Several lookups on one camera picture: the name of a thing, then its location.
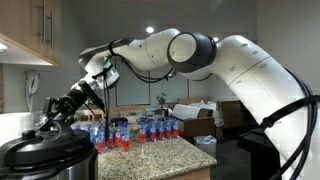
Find steel pressure cooker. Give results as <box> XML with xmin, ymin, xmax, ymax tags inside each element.
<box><xmin>0</xmin><ymin>151</ymin><xmax>98</xmax><ymax>180</ymax></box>

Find water bottle front centre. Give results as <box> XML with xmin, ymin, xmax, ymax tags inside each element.
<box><xmin>121</xmin><ymin>123</ymin><xmax>130</xmax><ymax>151</ymax></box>

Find granite kitchen counter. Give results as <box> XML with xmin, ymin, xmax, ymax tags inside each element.
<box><xmin>97</xmin><ymin>123</ymin><xmax>217</xmax><ymax>180</ymax></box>

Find trash bin with bag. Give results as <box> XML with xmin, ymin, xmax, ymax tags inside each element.
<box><xmin>194</xmin><ymin>135</ymin><xmax>217</xmax><ymax>157</ymax></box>

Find wall telephone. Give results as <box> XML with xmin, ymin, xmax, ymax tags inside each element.
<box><xmin>25</xmin><ymin>69</ymin><xmax>41</xmax><ymax>111</ymax></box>

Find water bottle right end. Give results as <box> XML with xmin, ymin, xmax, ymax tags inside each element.
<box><xmin>171</xmin><ymin>116</ymin><xmax>179</xmax><ymax>138</ymax></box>

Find paper towel roll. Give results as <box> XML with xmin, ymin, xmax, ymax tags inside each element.
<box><xmin>0</xmin><ymin>112</ymin><xmax>41</xmax><ymax>146</ymax></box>

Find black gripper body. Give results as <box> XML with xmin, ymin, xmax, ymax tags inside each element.
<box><xmin>43</xmin><ymin>81</ymin><xmax>105</xmax><ymax>124</ymax></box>

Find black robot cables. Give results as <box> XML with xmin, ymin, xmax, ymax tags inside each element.
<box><xmin>259</xmin><ymin>66</ymin><xmax>320</xmax><ymax>180</ymax></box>

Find wooden chair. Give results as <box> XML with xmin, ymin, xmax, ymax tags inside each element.
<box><xmin>79</xmin><ymin>109</ymin><xmax>104</xmax><ymax>121</ymax></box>

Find upper wooden cabinet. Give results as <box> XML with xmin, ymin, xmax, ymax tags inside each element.
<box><xmin>0</xmin><ymin>0</ymin><xmax>62</xmax><ymax>66</ymax></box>

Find water bottle near cooker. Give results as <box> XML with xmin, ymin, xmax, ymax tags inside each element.
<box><xmin>95</xmin><ymin>124</ymin><xmax>105</xmax><ymax>153</ymax></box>

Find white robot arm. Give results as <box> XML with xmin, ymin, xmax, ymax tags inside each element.
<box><xmin>47</xmin><ymin>28</ymin><xmax>320</xmax><ymax>180</ymax></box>

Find black cooker lid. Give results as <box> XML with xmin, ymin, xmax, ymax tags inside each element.
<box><xmin>0</xmin><ymin>121</ymin><xmax>94</xmax><ymax>167</ymax></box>

